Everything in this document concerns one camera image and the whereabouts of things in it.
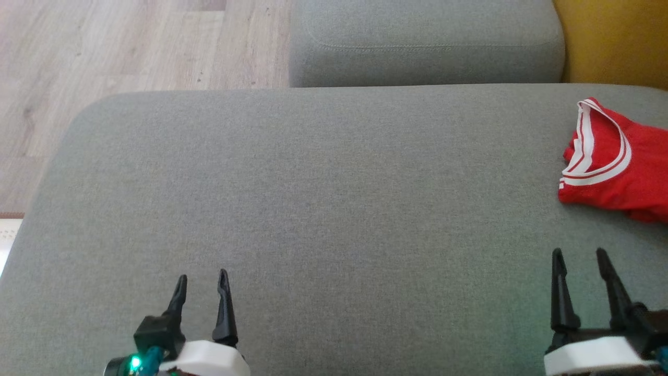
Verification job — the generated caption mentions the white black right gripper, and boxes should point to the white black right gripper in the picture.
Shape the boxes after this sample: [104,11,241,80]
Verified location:
[543,247,662,376]

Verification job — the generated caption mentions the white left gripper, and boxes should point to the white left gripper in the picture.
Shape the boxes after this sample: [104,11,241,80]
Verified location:
[158,268,252,376]

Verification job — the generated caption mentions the red white basketball jersey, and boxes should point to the red white basketball jersey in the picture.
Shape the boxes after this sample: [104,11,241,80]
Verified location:
[557,97,668,225]

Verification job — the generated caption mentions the large grey sofa seat cushion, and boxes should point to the large grey sofa seat cushion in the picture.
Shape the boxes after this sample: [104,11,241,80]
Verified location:
[0,84,668,376]

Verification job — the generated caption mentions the white rug brown edge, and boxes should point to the white rug brown edge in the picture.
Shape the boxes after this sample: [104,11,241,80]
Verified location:
[0,211,26,278]

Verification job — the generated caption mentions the small grey sofa seat cushion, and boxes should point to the small grey sofa seat cushion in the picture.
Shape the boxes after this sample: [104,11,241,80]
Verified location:
[288,0,566,88]

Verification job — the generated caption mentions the teal left camera connector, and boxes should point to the teal left camera connector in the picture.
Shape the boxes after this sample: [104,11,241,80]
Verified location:
[140,345,166,375]

